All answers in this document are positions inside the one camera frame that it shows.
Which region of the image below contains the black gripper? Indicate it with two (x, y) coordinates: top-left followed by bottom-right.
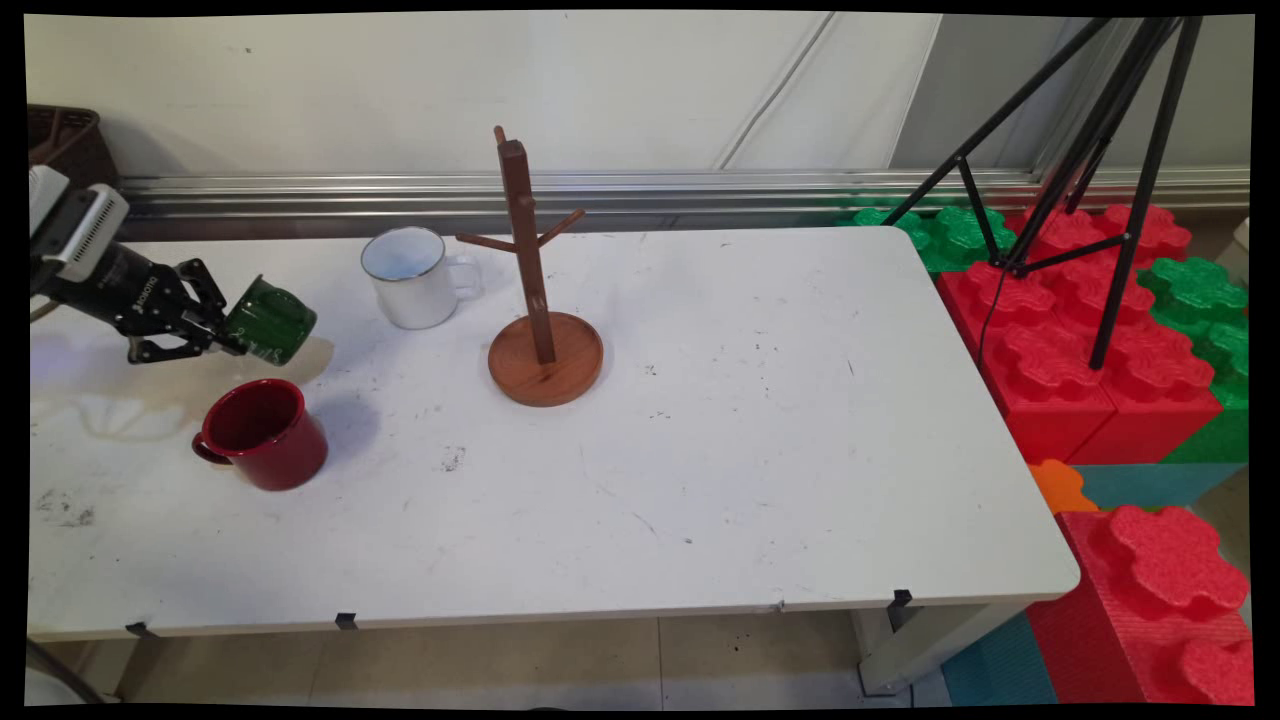
(45, 241), (249, 365)

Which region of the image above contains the green enamel mug with lettering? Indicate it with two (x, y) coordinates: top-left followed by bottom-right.
(222, 275), (318, 367)

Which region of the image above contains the red enamel mug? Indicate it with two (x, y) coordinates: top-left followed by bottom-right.
(191, 378), (329, 493)

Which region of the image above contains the dark brown basket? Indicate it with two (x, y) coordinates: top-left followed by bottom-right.
(28, 105), (121, 191)

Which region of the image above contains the white enamel mug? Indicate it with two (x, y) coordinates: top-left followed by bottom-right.
(360, 226), (483, 331)

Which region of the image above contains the brown wooden mug tree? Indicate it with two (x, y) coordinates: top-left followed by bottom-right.
(455, 125), (605, 408)

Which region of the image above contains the green foam block with studs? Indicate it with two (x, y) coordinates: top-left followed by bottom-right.
(1138, 256), (1251, 464)
(838, 203), (1018, 274)

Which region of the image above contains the white table leg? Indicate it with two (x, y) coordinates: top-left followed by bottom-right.
(858, 600), (1031, 698)

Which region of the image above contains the red foam block with studs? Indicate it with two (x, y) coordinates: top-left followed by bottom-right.
(1010, 203), (1223, 466)
(1028, 505), (1254, 706)
(937, 262), (1118, 466)

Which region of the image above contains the teal foam mat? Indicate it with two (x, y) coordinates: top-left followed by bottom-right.
(940, 612), (1059, 706)
(1073, 462), (1247, 512)

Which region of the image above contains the orange foam piece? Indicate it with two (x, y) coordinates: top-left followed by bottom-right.
(1028, 459), (1099, 516)

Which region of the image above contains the black tripod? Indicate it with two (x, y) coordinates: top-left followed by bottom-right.
(880, 15), (1206, 371)

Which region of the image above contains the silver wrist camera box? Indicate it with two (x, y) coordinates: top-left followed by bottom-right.
(45, 185), (132, 284)

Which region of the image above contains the aluminium wall rail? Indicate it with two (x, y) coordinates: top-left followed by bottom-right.
(115, 165), (1251, 216)

